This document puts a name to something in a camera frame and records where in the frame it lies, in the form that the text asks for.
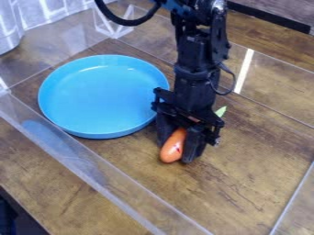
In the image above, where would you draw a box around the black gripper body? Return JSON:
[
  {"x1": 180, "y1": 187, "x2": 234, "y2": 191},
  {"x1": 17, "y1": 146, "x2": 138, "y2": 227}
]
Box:
[{"x1": 150, "y1": 63, "x2": 226, "y2": 147}]

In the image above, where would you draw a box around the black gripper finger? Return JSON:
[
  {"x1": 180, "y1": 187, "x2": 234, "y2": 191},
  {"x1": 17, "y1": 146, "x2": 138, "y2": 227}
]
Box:
[
  {"x1": 182, "y1": 125, "x2": 216, "y2": 163},
  {"x1": 157, "y1": 113, "x2": 178, "y2": 147}
]

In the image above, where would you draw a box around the orange toy carrot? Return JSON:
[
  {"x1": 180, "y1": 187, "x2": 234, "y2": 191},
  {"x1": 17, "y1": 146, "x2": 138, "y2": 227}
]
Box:
[{"x1": 158, "y1": 106, "x2": 229, "y2": 164}]

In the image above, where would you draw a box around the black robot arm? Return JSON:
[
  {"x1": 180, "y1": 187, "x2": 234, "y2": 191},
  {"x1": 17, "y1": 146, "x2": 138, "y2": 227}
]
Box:
[{"x1": 153, "y1": 0, "x2": 232, "y2": 163}]

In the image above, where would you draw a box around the blue round tray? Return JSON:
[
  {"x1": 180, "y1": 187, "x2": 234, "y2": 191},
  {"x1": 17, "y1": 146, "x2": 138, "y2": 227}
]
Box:
[{"x1": 38, "y1": 54, "x2": 170, "y2": 139}]

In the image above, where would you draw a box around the white grey curtain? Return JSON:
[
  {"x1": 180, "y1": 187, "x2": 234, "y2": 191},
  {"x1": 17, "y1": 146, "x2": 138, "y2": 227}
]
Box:
[{"x1": 0, "y1": 0, "x2": 95, "y2": 55}]

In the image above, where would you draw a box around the black cable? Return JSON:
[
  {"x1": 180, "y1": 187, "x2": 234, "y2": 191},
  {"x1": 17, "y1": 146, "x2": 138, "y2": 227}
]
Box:
[{"x1": 94, "y1": 0, "x2": 164, "y2": 28}]

